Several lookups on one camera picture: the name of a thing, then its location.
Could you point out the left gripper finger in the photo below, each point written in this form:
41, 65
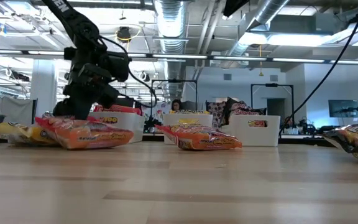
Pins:
63, 112
81, 110

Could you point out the orange Saucy Noods pack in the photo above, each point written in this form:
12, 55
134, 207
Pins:
204, 140
120, 109
98, 137

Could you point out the black Fire Noodle pack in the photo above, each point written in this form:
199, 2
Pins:
247, 112
238, 104
356, 137

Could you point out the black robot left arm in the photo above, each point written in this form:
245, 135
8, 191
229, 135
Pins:
79, 28

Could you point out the grey fabric cover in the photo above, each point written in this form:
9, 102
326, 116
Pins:
17, 110

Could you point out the white plastic bin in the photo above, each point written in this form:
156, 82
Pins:
197, 119
269, 133
129, 124

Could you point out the black ceiling device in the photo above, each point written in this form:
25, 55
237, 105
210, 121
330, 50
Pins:
124, 34

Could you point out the long ceiling light strip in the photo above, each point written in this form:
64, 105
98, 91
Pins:
179, 56

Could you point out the patterned fabric cover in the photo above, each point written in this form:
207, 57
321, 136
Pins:
216, 112

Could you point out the black computer monitor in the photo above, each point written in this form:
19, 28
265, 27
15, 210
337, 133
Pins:
342, 108

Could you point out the black metal rig frame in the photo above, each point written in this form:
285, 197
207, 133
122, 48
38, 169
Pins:
174, 81
272, 85

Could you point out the silver ventilation duct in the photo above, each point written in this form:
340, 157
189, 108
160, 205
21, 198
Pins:
169, 31
266, 12

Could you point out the black aluminium table frame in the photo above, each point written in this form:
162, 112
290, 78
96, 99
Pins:
303, 141

